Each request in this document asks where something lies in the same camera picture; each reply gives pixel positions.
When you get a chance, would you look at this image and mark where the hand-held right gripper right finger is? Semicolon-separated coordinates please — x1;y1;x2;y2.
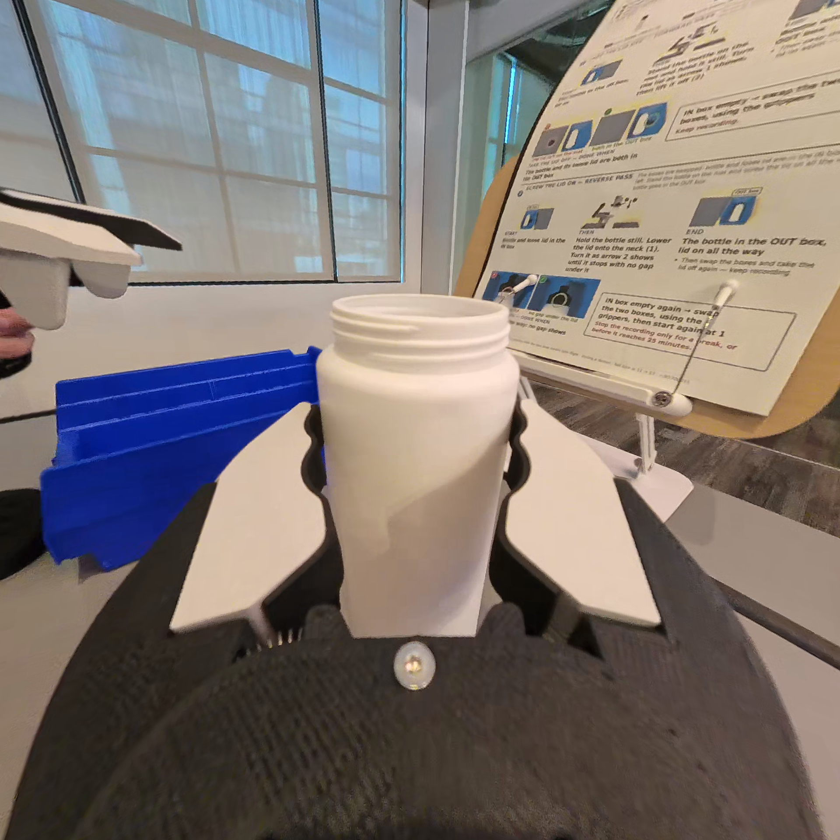
489;400;662;643

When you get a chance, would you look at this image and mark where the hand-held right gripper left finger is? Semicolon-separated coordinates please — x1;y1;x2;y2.
169;402;345;647

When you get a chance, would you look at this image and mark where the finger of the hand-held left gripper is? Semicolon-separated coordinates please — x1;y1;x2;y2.
66;259;133;300
0;189;183;266

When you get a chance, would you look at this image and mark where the blue plastic bin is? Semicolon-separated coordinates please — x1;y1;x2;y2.
41;348;326;572

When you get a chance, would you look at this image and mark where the white plastic bottle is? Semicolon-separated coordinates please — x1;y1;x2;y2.
316;293;521;639

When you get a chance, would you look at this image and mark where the person's left hand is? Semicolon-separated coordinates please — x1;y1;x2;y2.
0;308;35;361

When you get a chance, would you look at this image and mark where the printed instruction sheet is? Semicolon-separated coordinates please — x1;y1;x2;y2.
474;0;840;417

